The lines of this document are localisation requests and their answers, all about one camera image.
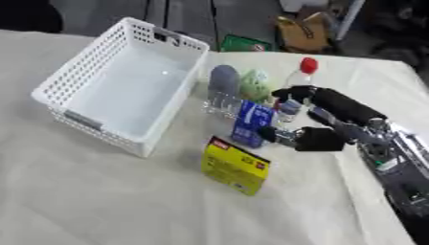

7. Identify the green round toy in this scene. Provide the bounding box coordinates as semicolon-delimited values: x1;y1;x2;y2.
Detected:
239;69;274;103

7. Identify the clear bottle with red cap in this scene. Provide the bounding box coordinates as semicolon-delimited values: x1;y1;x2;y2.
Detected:
282;56;321;89

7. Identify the white perforated plastic basket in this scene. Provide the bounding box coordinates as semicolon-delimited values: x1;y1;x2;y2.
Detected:
30;16;212;159

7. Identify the clear bottle with grey cap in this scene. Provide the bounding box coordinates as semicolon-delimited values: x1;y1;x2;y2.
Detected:
202;64;243;120

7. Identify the small jar with blue lid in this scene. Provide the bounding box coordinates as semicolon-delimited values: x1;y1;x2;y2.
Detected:
276;99;304;123

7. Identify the black cable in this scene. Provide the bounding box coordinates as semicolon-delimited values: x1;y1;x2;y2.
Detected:
208;0;221;49

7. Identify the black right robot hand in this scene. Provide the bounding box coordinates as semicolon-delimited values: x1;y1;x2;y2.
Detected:
256;85;389;152

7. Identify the blue and white carton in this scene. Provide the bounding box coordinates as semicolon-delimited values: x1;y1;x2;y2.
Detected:
229;100;277;149

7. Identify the brown paper bag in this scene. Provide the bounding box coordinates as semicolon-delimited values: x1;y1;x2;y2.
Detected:
273;11;337;55

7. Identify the white pole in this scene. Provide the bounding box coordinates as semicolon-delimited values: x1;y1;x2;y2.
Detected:
333;0;368;41

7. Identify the green crate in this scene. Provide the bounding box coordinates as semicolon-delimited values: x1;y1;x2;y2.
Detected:
217;33;275;53

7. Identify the yellow cardboard box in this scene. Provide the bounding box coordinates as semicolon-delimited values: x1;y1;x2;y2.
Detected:
199;135;274;196

